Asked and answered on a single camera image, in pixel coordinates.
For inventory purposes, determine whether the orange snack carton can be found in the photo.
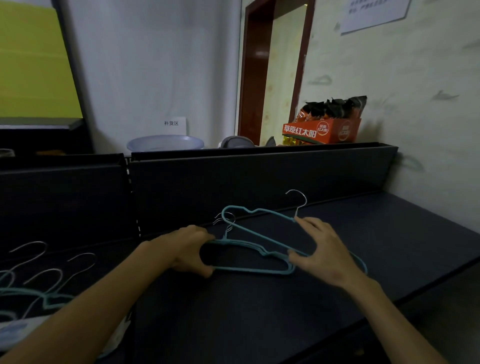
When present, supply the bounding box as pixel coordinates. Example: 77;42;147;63
281;95;368;146

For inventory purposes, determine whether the person's left forearm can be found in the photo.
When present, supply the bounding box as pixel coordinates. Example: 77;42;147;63
0;241;177;364

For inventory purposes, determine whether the black back panel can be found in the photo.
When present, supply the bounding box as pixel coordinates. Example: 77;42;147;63
0;141;399;260

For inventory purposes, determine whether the black table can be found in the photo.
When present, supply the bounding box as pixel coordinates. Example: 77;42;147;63
0;191;480;364

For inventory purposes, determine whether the yellow wall panel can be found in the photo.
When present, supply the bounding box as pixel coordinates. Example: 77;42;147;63
0;0;84;120

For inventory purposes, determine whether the person's right forearm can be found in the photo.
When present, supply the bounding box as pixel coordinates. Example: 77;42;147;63
344;277;451;364

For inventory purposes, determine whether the teal wire hanger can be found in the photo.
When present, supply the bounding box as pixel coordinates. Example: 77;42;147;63
202;211;295;277
220;189;369;277

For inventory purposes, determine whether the small white label sign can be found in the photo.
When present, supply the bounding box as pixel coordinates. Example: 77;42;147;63
159;116;188;137

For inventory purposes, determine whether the brown door frame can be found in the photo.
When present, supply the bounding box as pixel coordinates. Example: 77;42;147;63
236;0;317;146

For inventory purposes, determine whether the person's right hand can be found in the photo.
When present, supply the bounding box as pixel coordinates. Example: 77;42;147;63
287;216;370;292

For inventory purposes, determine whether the lavender plastic basin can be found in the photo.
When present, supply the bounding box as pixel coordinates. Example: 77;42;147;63
126;134;205;153

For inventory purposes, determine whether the grey wall shelf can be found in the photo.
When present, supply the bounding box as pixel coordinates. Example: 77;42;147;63
0;117;85;131

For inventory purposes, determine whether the person's left hand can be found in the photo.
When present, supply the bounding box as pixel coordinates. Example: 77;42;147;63
148;224;217;279

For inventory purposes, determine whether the white wall notice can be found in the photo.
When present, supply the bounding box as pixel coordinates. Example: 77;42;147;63
339;0;413;35

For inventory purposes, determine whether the grey round container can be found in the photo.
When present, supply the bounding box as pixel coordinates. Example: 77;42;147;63
218;135;277;149

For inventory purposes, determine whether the pile of mixed hangers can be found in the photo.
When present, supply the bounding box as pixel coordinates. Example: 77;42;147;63
0;241;132;361

